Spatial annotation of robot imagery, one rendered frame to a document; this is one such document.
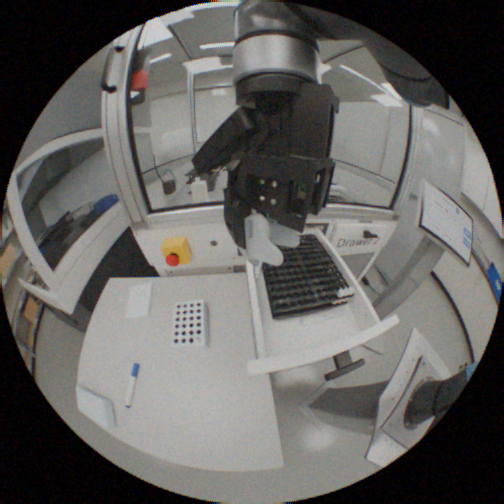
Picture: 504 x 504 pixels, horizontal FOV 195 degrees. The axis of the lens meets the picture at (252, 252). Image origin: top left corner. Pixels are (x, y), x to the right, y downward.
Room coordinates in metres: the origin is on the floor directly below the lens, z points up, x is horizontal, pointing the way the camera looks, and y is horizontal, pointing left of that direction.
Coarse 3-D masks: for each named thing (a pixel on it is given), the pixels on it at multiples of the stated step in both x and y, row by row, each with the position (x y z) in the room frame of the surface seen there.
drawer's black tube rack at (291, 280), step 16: (304, 240) 0.32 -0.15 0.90; (288, 256) 0.28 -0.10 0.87; (304, 256) 0.25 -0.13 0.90; (320, 256) 0.25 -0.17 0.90; (272, 272) 0.20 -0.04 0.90; (288, 272) 0.20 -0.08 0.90; (304, 272) 0.20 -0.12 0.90; (320, 272) 0.20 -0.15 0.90; (336, 272) 0.20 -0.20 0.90; (272, 288) 0.16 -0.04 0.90; (288, 288) 0.18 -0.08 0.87; (304, 288) 0.16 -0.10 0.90; (320, 288) 0.16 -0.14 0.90; (336, 288) 0.16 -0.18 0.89; (272, 304) 0.14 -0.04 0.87; (336, 304) 0.13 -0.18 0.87
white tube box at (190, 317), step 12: (180, 312) 0.15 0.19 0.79; (192, 312) 0.16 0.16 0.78; (204, 312) 0.16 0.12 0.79; (180, 324) 0.11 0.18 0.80; (192, 324) 0.12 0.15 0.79; (204, 324) 0.12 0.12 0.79; (180, 336) 0.08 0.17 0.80; (192, 336) 0.09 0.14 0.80; (204, 336) 0.09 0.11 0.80; (180, 348) 0.06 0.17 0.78; (192, 348) 0.06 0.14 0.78; (204, 348) 0.07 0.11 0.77
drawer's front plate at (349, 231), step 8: (336, 224) 0.38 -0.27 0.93; (344, 224) 0.37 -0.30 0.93; (352, 224) 0.38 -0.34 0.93; (360, 224) 0.38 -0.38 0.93; (368, 224) 0.39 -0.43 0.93; (376, 224) 0.40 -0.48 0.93; (384, 224) 0.41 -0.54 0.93; (336, 232) 0.36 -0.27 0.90; (344, 232) 0.37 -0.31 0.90; (352, 232) 0.37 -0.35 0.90; (360, 232) 0.38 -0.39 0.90; (376, 232) 0.39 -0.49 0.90; (384, 232) 0.39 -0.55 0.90; (336, 240) 0.36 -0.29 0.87; (368, 240) 0.38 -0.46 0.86; (376, 240) 0.39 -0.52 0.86; (336, 248) 0.37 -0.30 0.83; (344, 248) 0.37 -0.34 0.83; (352, 248) 0.37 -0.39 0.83; (360, 248) 0.38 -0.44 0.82
